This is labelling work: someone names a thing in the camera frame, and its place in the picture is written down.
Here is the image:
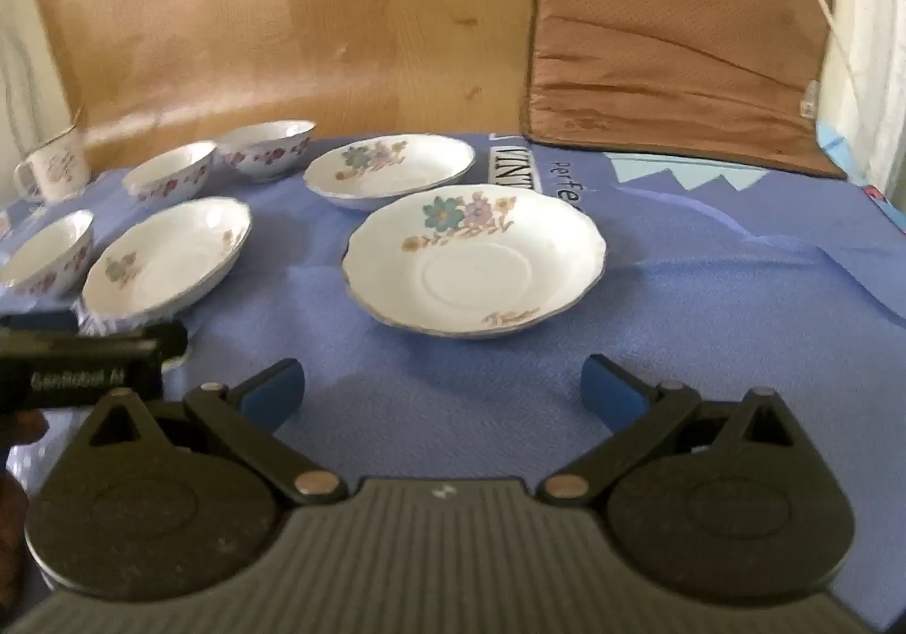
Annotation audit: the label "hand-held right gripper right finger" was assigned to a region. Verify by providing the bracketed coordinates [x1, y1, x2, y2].
[538, 354, 817, 508]

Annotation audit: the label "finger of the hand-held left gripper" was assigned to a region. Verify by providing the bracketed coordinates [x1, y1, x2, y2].
[143, 320, 190, 371]

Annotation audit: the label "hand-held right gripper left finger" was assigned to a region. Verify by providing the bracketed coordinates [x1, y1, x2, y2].
[85, 357, 349, 508]

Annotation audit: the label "white floral plate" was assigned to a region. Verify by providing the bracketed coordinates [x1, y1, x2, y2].
[341, 183, 610, 341]
[303, 134, 477, 212]
[79, 196, 253, 332]

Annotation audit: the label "white bowl pink flowers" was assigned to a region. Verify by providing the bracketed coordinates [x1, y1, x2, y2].
[122, 140, 218, 203]
[214, 119, 317, 184]
[0, 209, 96, 297]

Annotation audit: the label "person's left hand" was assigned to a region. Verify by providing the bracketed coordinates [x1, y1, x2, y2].
[0, 408, 50, 580]

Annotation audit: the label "blue printed cloth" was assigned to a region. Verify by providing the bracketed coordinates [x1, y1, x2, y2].
[0, 121, 906, 614]

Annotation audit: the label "white enamel mug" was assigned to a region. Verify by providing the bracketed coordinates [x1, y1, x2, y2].
[12, 135, 89, 205]

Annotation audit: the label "wood pattern vinyl sheet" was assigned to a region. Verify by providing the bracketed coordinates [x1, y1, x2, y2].
[24, 0, 549, 175]

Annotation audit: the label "brown seat cushion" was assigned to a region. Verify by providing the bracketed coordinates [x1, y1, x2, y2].
[520, 0, 851, 181]

